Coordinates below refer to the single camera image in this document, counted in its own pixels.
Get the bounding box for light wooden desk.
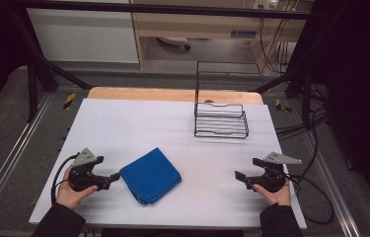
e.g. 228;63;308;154
129;0;315;68

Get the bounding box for white cabinet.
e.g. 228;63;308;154
26;8;140;64

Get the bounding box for hanging cable bundle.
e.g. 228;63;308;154
259;18;300;75

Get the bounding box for yellow black striped tape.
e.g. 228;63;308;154
274;98;292;114
62;92;77;111

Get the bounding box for white chair base with caster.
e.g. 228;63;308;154
157;36;191;51

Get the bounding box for blue towel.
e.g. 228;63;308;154
119;147;183;205

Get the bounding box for aluminium floor rail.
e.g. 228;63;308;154
304;131;361;237
0;93;53;225

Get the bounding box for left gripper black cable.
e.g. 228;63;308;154
50;152;80;205

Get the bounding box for black horizontal frame bar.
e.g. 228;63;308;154
11;0;315;20

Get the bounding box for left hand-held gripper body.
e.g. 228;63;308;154
68;147;111;193

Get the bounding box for person's left hand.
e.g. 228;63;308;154
56;167;100;210

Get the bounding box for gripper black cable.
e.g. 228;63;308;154
284;174;335;226
50;152;80;205

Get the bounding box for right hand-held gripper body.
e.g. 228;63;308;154
245;151;303;194

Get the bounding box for white power strip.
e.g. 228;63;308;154
253;0;279;10

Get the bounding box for black floor cables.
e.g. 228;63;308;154
275;85;330;139

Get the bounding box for black wire rack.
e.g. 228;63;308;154
193;60;264;139

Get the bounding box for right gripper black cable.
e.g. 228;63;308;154
284;174;335;226

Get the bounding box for person's right hand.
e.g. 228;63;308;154
253;183;292;207

